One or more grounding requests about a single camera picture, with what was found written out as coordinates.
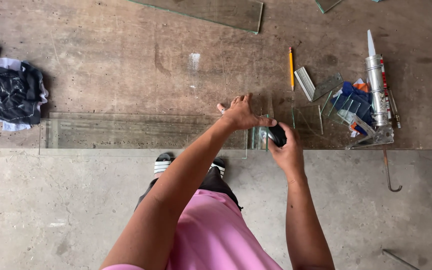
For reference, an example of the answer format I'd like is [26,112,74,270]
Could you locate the heap of dark clothes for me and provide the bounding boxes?
[0,57,49,132]

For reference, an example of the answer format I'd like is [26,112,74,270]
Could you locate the stacked glass offcuts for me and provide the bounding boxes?
[320,90,362,125]

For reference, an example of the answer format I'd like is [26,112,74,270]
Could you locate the silver sealant cartridge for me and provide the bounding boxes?
[364,29,389,127]

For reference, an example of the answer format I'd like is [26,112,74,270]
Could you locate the pink shirt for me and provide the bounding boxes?
[101,189,284,270]

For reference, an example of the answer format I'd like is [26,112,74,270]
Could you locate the large glass sheet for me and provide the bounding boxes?
[127,0,264,35]

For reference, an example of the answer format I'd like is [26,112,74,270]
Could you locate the long clear glass strip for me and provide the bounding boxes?
[38,112,248,159]

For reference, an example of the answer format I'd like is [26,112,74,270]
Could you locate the small glass piece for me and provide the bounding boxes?
[292,104,324,136]
[251,114,272,152]

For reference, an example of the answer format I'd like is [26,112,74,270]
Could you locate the metal caulking gun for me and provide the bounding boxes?
[345,113,403,193]

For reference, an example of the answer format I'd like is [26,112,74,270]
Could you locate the striped left sandal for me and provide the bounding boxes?
[154,152,174,178]

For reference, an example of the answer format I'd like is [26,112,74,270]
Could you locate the metal try square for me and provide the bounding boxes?
[294,66,344,103]

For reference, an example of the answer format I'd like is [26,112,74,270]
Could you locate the striped sandal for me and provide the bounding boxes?
[154,152,174,178]
[209,158,226,178]

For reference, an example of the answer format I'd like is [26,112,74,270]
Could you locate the red white marker pen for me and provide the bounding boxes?
[379,55,392,121]

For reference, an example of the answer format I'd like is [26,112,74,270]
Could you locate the blue cloth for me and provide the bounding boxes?
[331,81,375,136]

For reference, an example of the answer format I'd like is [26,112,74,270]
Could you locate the person's right hand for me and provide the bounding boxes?
[267,122,307,180]

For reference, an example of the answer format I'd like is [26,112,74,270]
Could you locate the striped right sandal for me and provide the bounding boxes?
[209,158,226,178]

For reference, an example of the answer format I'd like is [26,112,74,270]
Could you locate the black handheld tool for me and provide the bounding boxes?
[268,124,287,147]

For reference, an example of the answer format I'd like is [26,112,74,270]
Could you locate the metal rod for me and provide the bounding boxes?
[382,249,422,270]

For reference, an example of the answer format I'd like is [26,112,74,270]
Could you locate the person's left hand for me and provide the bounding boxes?
[217,92,278,131]

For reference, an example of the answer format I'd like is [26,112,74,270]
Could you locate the glass sheet corner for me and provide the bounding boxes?
[315,0,343,14]

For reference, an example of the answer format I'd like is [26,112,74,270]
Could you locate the yellow pencil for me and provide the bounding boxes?
[289,46,295,91]

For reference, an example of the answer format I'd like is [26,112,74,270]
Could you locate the black shorts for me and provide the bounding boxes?
[134,166,244,212]

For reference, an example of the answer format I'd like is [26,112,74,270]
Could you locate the small flat glass piece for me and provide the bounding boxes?
[292,104,324,136]

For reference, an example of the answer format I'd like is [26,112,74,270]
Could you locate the slim metal glass cutter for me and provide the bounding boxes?
[388,89,402,129]

